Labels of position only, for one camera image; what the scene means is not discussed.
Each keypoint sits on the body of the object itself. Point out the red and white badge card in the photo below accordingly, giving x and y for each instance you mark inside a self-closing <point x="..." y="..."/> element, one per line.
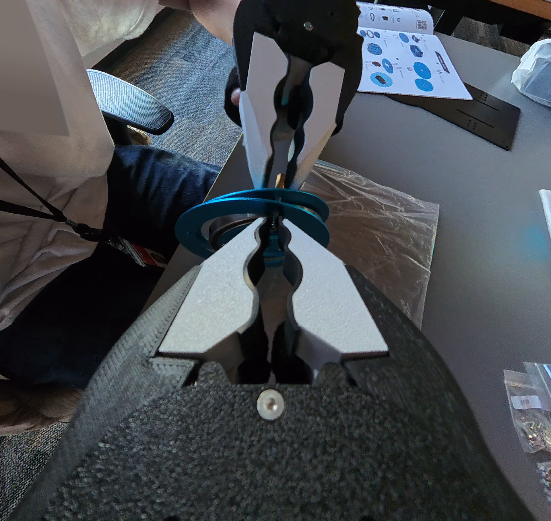
<point x="148" y="256"/>

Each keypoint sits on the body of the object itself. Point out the plastic wrapped grey box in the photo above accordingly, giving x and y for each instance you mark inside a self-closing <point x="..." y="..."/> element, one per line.
<point x="533" y="73"/>

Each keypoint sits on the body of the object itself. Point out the pile of small hardware bags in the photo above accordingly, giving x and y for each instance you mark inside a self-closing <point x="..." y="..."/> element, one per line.
<point x="529" y="404"/>

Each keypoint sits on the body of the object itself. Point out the white paper sheet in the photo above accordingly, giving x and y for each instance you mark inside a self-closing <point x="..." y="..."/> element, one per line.
<point x="447" y="86"/>

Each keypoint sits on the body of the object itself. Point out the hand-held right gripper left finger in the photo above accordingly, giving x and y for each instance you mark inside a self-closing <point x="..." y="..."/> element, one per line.
<point x="206" y="314"/>

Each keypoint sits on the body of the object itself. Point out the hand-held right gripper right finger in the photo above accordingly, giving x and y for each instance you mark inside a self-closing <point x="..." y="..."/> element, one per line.
<point x="335" y="314"/>

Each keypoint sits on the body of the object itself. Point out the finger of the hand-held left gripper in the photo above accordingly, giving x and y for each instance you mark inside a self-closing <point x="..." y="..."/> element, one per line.
<point x="258" y="99"/>
<point x="325" y="99"/>

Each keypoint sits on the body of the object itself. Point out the grey desk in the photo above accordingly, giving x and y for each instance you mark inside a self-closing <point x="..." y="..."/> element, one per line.
<point x="473" y="228"/>

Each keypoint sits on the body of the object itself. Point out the person's left hand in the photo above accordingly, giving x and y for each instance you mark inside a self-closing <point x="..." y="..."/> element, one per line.
<point x="236" y="97"/>

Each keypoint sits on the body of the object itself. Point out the clear plastic bag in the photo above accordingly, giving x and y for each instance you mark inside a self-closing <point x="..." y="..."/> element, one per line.
<point x="379" y="228"/>

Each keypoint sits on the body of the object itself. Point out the blue round turntable assembly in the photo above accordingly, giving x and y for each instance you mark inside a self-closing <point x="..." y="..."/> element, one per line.
<point x="189" y="228"/>

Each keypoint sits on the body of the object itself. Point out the black metal plate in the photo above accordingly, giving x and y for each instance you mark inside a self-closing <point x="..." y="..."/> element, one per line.
<point x="490" y="120"/>

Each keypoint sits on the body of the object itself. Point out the tan suede shoe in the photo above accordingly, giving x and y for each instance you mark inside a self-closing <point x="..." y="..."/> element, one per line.
<point x="34" y="409"/>
<point x="140" y="135"/>

